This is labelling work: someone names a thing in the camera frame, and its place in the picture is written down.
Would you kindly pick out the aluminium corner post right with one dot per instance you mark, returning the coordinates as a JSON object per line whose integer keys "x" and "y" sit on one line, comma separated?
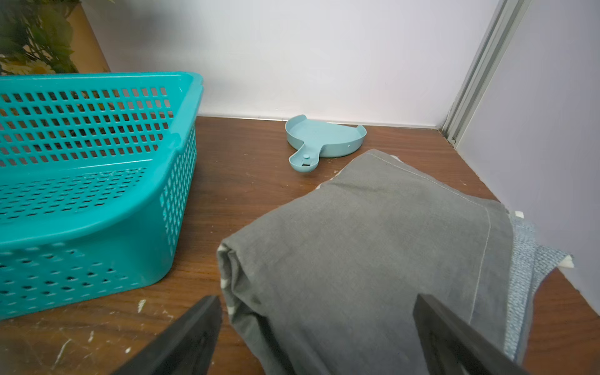
{"x": 505, "y": 21}

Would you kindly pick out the teal plastic laundry basket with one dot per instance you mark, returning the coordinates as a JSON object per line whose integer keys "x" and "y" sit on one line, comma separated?
{"x": 95, "y": 175}

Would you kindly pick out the artificial potted plant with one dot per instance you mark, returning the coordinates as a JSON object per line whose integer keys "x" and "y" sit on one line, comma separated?
{"x": 36, "y": 37}

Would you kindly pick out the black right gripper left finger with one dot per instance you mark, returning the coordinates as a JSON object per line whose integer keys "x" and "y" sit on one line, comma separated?
{"x": 185, "y": 347}

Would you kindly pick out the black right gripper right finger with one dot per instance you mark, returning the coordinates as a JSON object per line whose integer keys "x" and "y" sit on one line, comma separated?
{"x": 451, "y": 346}

